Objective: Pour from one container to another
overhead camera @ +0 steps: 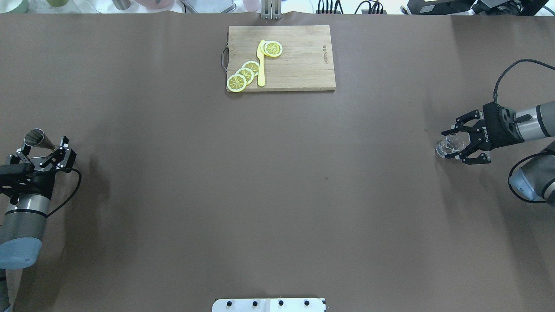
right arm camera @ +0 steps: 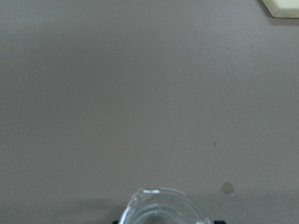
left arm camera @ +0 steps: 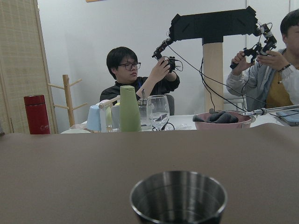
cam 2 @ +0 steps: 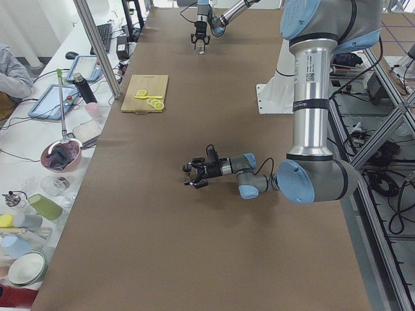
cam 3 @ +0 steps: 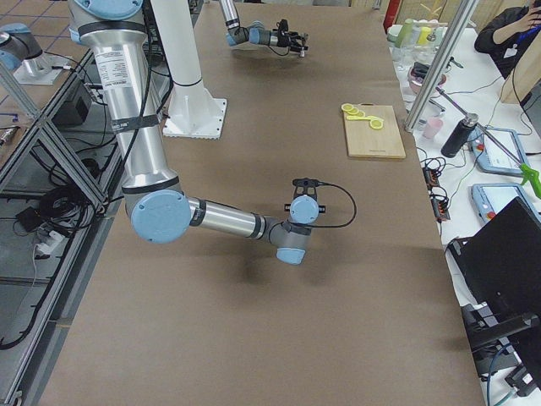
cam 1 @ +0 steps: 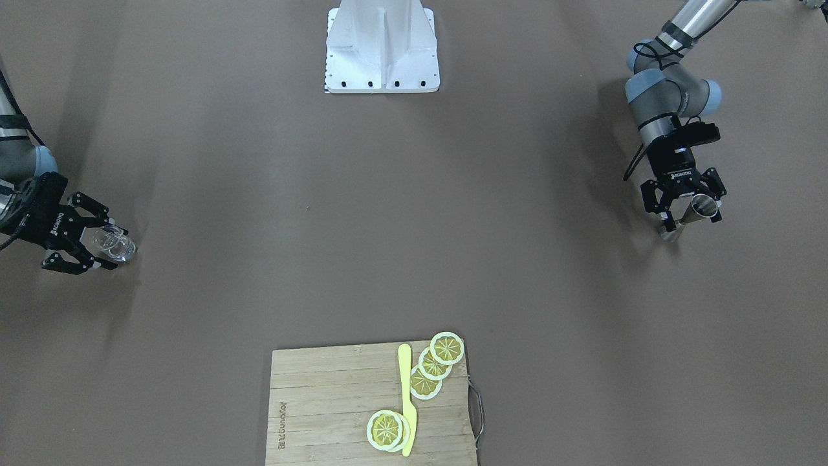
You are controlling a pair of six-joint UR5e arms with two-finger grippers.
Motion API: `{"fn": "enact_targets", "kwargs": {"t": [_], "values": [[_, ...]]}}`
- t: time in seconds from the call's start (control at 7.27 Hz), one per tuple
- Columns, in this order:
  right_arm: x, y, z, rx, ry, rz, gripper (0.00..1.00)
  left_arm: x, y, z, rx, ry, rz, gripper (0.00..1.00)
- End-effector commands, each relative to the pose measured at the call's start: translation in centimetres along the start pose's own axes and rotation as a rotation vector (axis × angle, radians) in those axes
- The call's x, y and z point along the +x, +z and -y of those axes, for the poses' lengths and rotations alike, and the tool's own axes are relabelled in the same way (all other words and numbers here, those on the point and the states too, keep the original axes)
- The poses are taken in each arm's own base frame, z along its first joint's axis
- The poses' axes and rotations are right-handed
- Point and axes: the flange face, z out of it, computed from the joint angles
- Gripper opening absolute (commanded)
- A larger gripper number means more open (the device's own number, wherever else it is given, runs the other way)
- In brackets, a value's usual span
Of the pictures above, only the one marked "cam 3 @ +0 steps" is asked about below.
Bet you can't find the yellow cup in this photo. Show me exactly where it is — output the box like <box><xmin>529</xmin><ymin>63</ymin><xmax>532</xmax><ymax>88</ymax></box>
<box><xmin>417</xmin><ymin>26</ymin><xmax>432</xmax><ymax>46</ymax></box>

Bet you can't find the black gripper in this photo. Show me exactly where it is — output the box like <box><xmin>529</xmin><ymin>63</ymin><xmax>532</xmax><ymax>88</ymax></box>
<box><xmin>276</xmin><ymin>30</ymin><xmax>309</xmax><ymax>53</ymax></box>

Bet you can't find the aluminium frame post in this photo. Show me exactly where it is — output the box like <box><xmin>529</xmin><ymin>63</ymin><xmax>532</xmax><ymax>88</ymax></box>
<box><xmin>404</xmin><ymin>0</ymin><xmax>478</xmax><ymax>133</ymax></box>

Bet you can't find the black water bottle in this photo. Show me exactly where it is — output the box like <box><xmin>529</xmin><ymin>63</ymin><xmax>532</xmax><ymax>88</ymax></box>
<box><xmin>440</xmin><ymin>113</ymin><xmax>478</xmax><ymax>158</ymax></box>

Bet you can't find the lemon slice front top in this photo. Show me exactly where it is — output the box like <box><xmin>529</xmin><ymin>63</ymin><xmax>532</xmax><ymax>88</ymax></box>
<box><xmin>369</xmin><ymin>120</ymin><xmax>384</xmax><ymax>129</ymax></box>

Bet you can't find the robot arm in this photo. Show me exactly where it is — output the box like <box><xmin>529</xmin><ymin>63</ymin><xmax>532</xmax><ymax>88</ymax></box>
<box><xmin>68</xmin><ymin>1</ymin><xmax>321</xmax><ymax>265</ymax></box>
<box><xmin>219</xmin><ymin>0</ymin><xmax>309</xmax><ymax>58</ymax></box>

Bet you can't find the teach pendant upper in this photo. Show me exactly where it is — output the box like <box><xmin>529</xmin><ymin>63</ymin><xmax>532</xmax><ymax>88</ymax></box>
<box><xmin>468</xmin><ymin>126</ymin><xmax>527</xmax><ymax>177</ymax></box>

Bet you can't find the green cup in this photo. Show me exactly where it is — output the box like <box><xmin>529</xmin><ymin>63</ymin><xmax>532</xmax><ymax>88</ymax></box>
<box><xmin>395</xmin><ymin>19</ymin><xmax>414</xmax><ymax>48</ymax></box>

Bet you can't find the white camera mast base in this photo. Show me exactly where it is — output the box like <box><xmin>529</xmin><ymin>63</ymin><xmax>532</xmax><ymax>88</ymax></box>
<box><xmin>150</xmin><ymin>0</ymin><xmax>227</xmax><ymax>140</ymax></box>

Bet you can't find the seated person in black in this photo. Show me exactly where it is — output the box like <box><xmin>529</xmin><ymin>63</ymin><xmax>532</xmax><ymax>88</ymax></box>
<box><xmin>474</xmin><ymin>1</ymin><xmax>540</xmax><ymax>79</ymax></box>

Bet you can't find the teach pendant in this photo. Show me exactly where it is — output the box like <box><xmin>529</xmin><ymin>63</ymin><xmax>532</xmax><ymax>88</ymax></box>
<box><xmin>470</xmin><ymin>183</ymin><xmax>538</xmax><ymax>224</ymax></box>
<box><xmin>468</xmin><ymin>126</ymin><xmax>527</xmax><ymax>177</ymax></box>

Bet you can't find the teach pendant lower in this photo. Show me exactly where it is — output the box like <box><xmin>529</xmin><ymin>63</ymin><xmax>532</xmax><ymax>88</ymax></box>
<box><xmin>470</xmin><ymin>183</ymin><xmax>538</xmax><ymax>224</ymax></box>

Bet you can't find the yellow plastic knife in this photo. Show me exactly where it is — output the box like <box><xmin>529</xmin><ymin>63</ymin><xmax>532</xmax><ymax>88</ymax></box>
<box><xmin>346</xmin><ymin>115</ymin><xmax>382</xmax><ymax>122</ymax></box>

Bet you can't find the pink cup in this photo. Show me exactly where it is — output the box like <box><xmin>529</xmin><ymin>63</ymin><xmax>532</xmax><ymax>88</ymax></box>
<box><xmin>423</xmin><ymin>117</ymin><xmax>444</xmax><ymax>139</ymax></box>

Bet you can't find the black monitor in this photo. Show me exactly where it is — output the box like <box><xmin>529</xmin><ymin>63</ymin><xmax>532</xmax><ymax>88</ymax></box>
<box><xmin>447</xmin><ymin>197</ymin><xmax>540</xmax><ymax>382</ymax></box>

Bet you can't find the bamboo cutting board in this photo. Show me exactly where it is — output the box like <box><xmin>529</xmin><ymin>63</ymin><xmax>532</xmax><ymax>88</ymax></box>
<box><xmin>342</xmin><ymin>103</ymin><xmax>406</xmax><ymax>159</ymax></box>

